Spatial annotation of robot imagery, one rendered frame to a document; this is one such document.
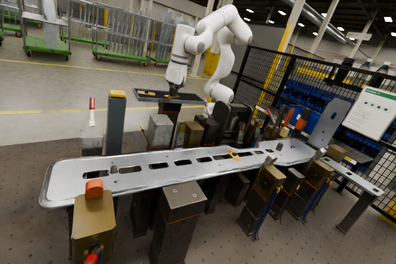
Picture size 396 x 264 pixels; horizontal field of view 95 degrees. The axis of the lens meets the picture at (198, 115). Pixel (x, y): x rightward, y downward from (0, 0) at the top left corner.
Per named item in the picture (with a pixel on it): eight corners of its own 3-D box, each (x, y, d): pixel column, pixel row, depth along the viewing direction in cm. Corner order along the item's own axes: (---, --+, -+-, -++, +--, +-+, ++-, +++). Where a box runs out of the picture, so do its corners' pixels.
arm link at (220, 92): (209, 108, 149) (218, 80, 139) (228, 118, 140) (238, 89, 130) (200, 111, 140) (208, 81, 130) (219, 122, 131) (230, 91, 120)
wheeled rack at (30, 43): (71, 62, 529) (70, -8, 463) (23, 57, 465) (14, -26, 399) (64, 49, 656) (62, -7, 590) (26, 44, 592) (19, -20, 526)
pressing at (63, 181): (33, 222, 42) (32, 217, 42) (49, 160, 59) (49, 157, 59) (326, 157, 114) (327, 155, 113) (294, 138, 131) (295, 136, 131)
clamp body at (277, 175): (251, 244, 81) (283, 185, 68) (234, 220, 90) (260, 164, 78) (261, 239, 85) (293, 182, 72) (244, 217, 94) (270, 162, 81)
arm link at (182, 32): (193, 58, 88) (180, 53, 93) (200, 29, 83) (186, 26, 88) (181, 56, 82) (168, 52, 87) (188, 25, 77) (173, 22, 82)
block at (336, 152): (314, 197, 122) (342, 152, 109) (303, 187, 128) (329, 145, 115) (320, 194, 126) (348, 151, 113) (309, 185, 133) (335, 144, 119)
